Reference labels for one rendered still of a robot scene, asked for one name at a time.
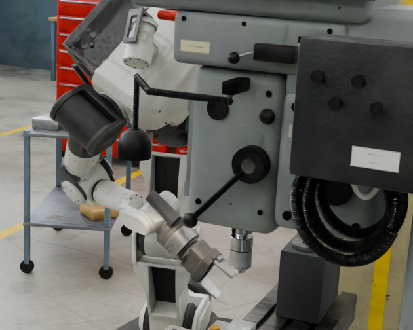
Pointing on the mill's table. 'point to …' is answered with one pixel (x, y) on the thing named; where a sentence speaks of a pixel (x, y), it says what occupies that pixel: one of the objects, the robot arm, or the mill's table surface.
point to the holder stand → (305, 283)
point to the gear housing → (240, 38)
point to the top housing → (282, 8)
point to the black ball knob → (267, 116)
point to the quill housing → (265, 101)
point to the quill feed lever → (244, 168)
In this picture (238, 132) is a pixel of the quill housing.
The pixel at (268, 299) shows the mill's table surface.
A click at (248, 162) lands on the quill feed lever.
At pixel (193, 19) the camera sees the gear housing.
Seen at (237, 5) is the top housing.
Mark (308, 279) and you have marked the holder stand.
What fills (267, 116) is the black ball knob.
